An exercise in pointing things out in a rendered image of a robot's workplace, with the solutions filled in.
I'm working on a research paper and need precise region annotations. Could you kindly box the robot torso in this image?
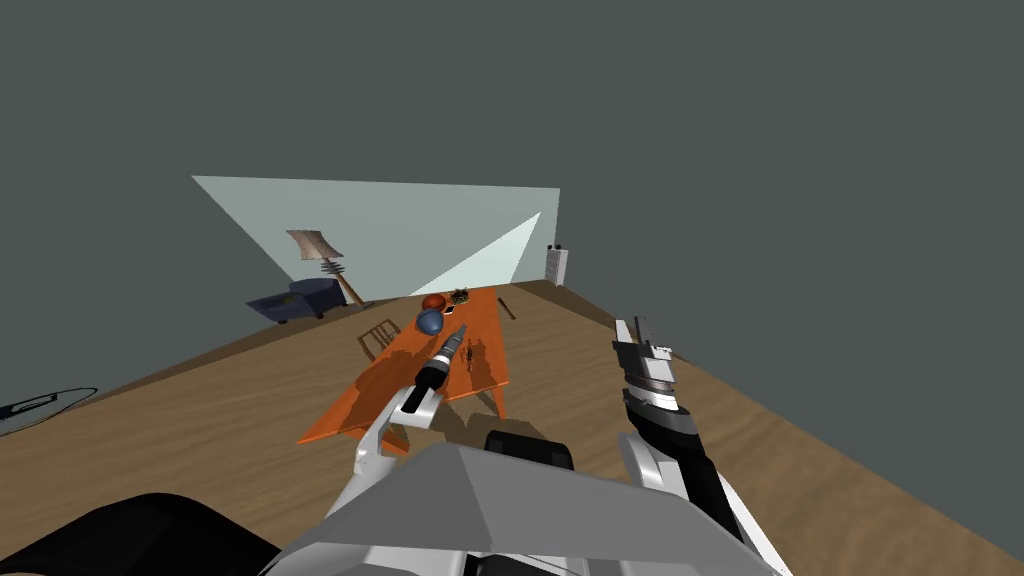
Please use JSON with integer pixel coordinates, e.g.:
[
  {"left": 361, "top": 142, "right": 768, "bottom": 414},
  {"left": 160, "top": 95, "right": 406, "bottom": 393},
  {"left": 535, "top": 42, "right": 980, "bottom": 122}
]
[{"left": 257, "top": 429, "right": 779, "bottom": 576}]

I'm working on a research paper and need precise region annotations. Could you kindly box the dark blue armchair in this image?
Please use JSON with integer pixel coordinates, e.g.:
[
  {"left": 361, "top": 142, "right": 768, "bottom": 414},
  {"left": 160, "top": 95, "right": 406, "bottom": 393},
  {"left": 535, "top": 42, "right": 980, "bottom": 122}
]
[{"left": 245, "top": 276, "right": 350, "bottom": 326}]

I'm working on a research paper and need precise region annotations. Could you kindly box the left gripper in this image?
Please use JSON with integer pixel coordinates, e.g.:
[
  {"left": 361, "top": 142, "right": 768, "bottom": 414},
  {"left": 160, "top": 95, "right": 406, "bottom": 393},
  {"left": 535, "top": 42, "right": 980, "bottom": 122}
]
[{"left": 437, "top": 323, "right": 469, "bottom": 363}]

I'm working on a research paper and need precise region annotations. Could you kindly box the orange table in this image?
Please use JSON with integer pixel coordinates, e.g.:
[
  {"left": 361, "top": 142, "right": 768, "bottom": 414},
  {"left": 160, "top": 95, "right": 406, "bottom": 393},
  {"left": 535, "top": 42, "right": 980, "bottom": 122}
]
[{"left": 295, "top": 285, "right": 511, "bottom": 457}]

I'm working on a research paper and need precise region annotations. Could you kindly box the wooden chair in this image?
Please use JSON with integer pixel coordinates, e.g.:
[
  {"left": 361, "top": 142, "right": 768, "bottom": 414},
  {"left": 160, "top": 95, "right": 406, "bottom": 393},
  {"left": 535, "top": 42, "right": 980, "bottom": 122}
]
[{"left": 356, "top": 317, "right": 404, "bottom": 362}]

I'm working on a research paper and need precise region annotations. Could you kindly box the grey oval shape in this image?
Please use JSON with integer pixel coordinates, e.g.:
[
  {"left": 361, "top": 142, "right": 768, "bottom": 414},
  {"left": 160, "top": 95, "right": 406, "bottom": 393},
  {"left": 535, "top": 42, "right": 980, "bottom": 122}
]
[{"left": 0, "top": 387, "right": 100, "bottom": 438}]

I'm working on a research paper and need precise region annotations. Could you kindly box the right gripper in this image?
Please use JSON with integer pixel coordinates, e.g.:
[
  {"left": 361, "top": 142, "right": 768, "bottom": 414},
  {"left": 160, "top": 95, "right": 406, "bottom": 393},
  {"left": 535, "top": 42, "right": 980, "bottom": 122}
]
[{"left": 611, "top": 315, "right": 678, "bottom": 384}]

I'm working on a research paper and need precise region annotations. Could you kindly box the floor lamp with beige shade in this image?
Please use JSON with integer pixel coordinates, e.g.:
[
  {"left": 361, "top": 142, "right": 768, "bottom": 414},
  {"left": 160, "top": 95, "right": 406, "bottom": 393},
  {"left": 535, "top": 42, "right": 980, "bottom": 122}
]
[{"left": 285, "top": 228, "right": 375, "bottom": 310}]

